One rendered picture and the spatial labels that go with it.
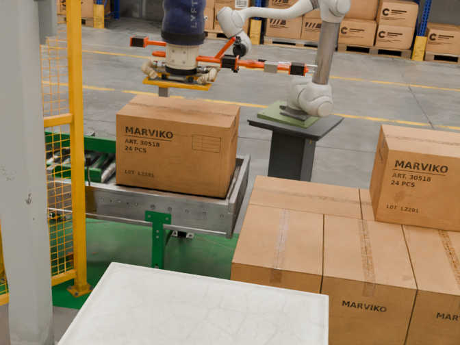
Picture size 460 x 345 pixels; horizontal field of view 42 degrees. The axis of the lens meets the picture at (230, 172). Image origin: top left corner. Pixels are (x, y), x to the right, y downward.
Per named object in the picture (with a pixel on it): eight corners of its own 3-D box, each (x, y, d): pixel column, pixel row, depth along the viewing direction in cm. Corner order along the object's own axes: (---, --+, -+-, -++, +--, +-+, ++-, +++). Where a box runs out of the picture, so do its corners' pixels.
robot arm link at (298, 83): (303, 101, 399) (309, 69, 389) (317, 111, 384) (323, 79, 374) (282, 102, 393) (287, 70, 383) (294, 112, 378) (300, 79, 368)
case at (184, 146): (115, 183, 325) (116, 113, 309) (136, 157, 361) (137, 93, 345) (224, 198, 318) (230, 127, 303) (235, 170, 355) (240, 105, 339)
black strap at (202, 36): (155, 39, 297) (156, 31, 296) (166, 31, 319) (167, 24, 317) (200, 44, 295) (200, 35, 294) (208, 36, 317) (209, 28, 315)
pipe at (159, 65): (143, 76, 304) (143, 65, 302) (155, 65, 327) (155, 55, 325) (209, 83, 301) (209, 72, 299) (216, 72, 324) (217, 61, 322)
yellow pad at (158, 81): (142, 83, 304) (142, 74, 302) (147, 79, 313) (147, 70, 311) (207, 91, 301) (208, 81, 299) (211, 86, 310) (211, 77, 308)
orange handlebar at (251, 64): (130, 55, 311) (130, 48, 309) (145, 44, 338) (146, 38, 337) (308, 74, 302) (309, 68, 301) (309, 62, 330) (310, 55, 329)
